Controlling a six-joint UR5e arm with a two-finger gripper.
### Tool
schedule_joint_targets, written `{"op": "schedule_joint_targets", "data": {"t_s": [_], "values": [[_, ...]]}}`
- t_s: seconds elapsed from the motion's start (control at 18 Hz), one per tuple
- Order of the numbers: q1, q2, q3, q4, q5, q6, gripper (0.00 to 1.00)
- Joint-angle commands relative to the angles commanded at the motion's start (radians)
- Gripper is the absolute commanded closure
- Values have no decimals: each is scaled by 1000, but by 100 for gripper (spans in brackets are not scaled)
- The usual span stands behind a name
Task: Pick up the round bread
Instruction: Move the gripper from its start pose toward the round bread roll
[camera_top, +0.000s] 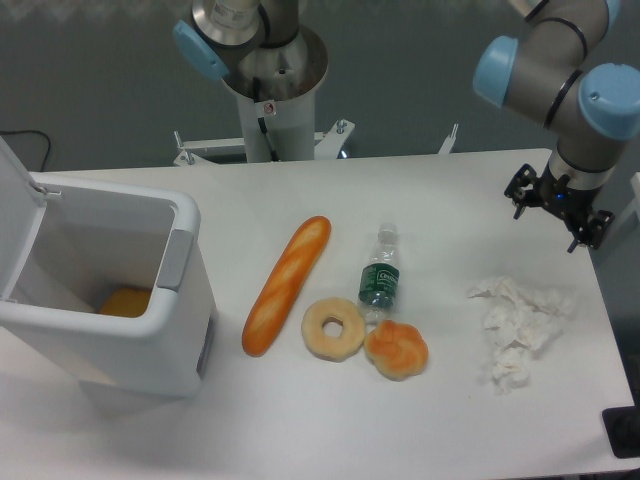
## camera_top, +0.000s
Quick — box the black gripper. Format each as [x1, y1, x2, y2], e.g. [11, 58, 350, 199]
[504, 164, 614, 253]

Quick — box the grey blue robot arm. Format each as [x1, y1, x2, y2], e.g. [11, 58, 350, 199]
[473, 1, 639, 249]

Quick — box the round knotted bread roll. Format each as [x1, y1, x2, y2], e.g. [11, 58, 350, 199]
[363, 320, 429, 381]

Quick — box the orange baguette bread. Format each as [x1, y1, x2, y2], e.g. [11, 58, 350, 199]
[241, 216, 331, 357]

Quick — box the crumpled white tissue paper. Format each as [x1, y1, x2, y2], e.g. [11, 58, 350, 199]
[468, 276, 576, 395]

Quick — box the green label plastic bottle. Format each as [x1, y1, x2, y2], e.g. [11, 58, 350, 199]
[358, 223, 400, 325]

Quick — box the black device at edge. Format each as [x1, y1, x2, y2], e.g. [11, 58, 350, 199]
[602, 406, 639, 459]

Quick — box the yellow item inside bin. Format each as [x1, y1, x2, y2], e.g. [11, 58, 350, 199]
[98, 287, 151, 318]

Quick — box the white trash bin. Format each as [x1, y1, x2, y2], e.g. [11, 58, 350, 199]
[1, 146, 216, 397]

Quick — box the pale ring bagel bread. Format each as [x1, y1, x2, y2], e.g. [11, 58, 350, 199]
[301, 297, 366, 362]

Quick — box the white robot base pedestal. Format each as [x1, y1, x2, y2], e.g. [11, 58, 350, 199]
[171, 0, 461, 167]

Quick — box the black cable on floor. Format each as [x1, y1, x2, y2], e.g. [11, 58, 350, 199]
[0, 129, 52, 171]

